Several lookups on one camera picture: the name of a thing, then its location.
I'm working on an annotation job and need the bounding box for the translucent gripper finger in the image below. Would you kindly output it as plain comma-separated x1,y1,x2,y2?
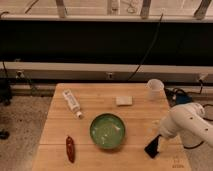
152,120,160,127

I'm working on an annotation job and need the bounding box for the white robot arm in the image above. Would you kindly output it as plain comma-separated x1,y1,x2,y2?
154,102,213,147

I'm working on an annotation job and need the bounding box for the white sponge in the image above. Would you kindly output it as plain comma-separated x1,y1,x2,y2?
116,96,133,106

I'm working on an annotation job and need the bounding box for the clear plastic cup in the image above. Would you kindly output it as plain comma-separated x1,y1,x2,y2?
146,79,164,100

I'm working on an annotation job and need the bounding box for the green bowl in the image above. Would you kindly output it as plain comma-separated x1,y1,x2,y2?
90,113,126,150

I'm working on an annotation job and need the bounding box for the white tube bottle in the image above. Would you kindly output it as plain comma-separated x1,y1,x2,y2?
63,90,82,118

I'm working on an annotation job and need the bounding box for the red chili pepper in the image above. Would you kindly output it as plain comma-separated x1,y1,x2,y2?
66,136,75,163

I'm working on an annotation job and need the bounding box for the blue box with cables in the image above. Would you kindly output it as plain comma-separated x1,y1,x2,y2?
173,94,192,105

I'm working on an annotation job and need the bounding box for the black hanging cable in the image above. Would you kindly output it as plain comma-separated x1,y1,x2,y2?
126,13,165,82

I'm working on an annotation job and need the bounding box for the wall power outlet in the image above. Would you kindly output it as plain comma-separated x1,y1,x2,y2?
106,72,114,80

